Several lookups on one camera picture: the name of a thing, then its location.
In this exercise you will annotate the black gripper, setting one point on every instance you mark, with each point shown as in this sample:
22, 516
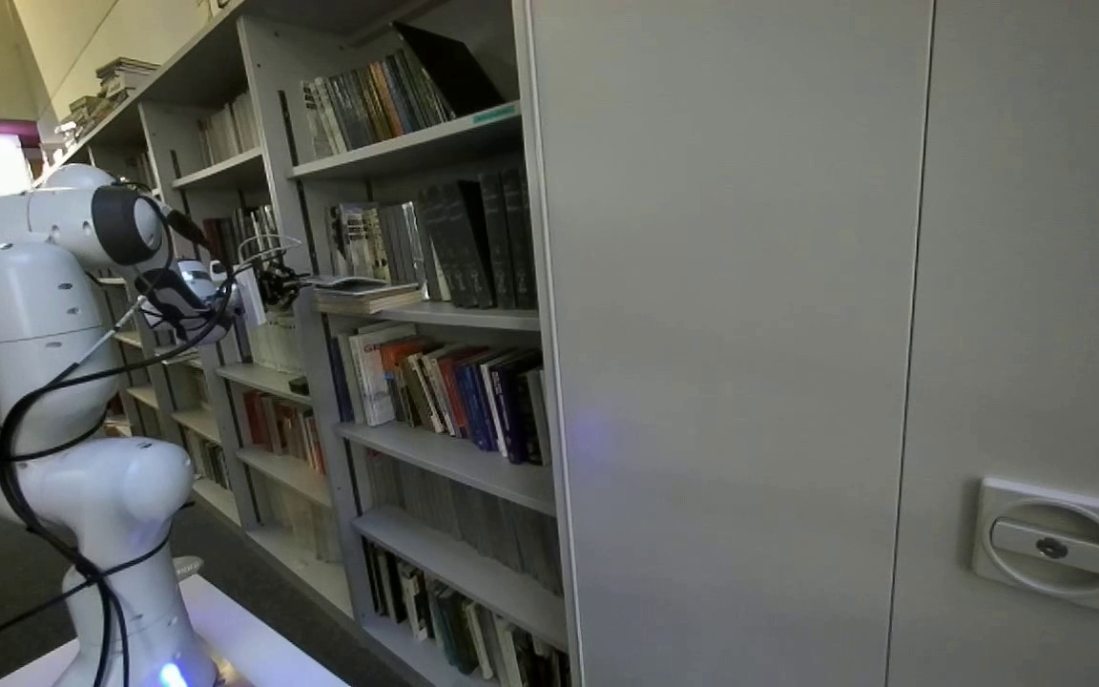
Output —
278, 285

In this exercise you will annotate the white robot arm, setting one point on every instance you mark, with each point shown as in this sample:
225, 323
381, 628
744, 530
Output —
101, 500

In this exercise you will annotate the grey metal bookshelf left unit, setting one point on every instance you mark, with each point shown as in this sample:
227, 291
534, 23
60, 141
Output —
227, 381

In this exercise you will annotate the grey metal bookshelf unit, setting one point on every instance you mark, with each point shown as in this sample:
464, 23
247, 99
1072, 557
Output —
227, 381
401, 158

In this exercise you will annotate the grey metal bookshelf right unit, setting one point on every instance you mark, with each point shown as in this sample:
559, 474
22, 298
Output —
401, 158

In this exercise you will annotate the white cabinet door handle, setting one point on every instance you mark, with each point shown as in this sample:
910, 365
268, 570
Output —
1040, 538

